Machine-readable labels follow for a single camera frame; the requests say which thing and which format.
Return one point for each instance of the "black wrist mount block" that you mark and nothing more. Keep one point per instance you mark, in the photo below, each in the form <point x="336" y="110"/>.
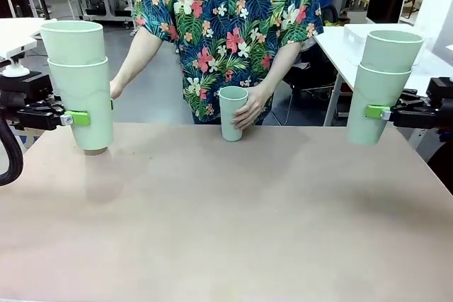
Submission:
<point x="439" y="90"/>
<point x="24" y="86"/>

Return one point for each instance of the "person's left hand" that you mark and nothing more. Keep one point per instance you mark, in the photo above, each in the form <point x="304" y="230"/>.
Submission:
<point x="255" y="104"/>

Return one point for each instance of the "person's right forearm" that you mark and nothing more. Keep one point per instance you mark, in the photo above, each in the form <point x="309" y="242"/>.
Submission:
<point x="138" y="58"/>

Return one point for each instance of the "person's right hand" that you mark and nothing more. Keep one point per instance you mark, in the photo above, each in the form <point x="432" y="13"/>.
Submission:
<point x="117" y="89"/>

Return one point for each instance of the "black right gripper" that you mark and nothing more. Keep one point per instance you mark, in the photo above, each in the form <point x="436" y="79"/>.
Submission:
<point x="417" y="112"/>

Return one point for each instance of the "person in floral shirt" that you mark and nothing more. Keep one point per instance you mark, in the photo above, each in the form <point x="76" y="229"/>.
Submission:
<point x="230" y="15"/>

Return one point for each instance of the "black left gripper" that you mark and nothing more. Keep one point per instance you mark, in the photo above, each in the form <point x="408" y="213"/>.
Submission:
<point x="39" y="116"/>

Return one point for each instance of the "white rounded desk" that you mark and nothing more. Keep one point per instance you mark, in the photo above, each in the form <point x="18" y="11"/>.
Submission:
<point x="17" y="33"/>

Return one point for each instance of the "light green tall cup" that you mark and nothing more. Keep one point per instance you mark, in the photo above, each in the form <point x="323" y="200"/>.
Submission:
<point x="375" y="86"/>
<point x="72" y="44"/>
<point x="389" y="54"/>
<point x="228" y="111"/>
<point x="85" y="86"/>

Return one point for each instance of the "brown tall cup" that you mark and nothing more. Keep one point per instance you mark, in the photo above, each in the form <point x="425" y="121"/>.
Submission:
<point x="95" y="152"/>

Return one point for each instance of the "white plastic basket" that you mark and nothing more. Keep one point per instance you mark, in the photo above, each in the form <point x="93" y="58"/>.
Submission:
<point x="352" y="47"/>

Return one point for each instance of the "person's left forearm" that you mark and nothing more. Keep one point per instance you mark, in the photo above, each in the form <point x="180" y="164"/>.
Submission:
<point x="283" y="65"/>

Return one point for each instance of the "grey cloth on chair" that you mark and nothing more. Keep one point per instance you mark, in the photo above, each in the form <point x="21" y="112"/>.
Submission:
<point x="304" y="65"/>

